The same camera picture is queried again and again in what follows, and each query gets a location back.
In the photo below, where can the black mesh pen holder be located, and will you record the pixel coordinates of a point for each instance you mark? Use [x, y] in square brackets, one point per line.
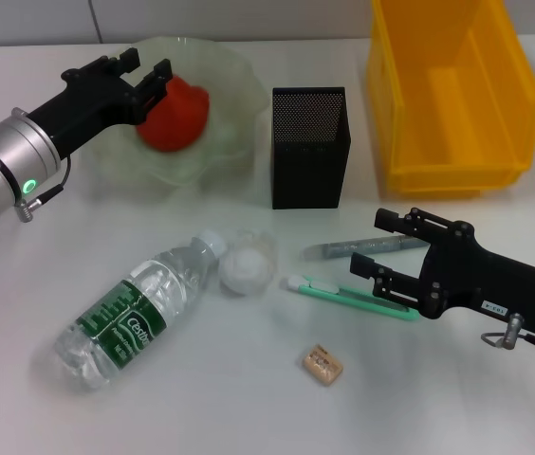
[310, 166]

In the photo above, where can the silver glitter pen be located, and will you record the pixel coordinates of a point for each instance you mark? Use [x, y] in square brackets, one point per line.
[357, 247]

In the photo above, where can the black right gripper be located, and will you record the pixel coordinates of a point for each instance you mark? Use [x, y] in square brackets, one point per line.
[485, 279]

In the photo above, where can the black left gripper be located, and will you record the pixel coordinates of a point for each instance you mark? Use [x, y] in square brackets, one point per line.
[87, 109]

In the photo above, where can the red pepper toy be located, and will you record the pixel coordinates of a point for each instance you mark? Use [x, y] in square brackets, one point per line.
[177, 118]

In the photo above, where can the beige eraser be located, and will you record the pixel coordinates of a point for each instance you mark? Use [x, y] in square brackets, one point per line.
[324, 366]

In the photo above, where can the green utility knife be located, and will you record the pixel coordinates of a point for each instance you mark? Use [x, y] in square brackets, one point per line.
[334, 296]

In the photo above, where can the clear water bottle green label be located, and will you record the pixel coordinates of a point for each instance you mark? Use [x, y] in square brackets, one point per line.
[130, 313]

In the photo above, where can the green glass fruit plate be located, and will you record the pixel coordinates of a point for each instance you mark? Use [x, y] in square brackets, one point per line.
[229, 95]

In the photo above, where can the yellow plastic bin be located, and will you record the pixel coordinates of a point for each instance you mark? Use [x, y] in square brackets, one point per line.
[438, 95]

